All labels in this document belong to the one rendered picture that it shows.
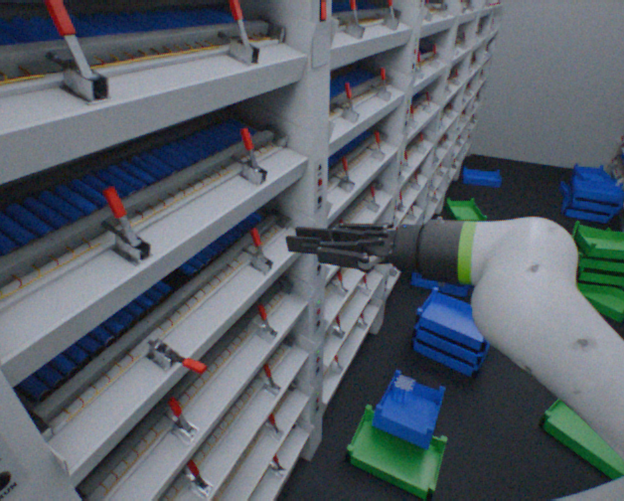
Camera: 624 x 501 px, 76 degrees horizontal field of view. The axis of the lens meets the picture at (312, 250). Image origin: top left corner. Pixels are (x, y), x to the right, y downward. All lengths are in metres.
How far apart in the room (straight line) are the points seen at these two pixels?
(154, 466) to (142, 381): 0.19
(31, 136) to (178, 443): 0.55
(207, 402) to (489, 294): 0.56
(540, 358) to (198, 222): 0.46
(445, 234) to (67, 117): 0.46
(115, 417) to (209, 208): 0.31
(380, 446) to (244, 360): 0.88
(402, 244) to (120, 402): 0.45
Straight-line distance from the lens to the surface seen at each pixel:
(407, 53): 1.46
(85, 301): 0.50
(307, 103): 0.81
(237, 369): 0.87
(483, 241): 0.58
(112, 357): 0.64
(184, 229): 0.59
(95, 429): 0.62
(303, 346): 1.15
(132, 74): 0.54
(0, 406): 0.49
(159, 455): 0.79
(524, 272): 0.47
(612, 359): 0.50
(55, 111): 0.45
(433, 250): 0.59
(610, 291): 2.73
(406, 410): 1.70
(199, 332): 0.69
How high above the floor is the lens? 1.40
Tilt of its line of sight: 33 degrees down
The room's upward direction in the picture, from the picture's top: straight up
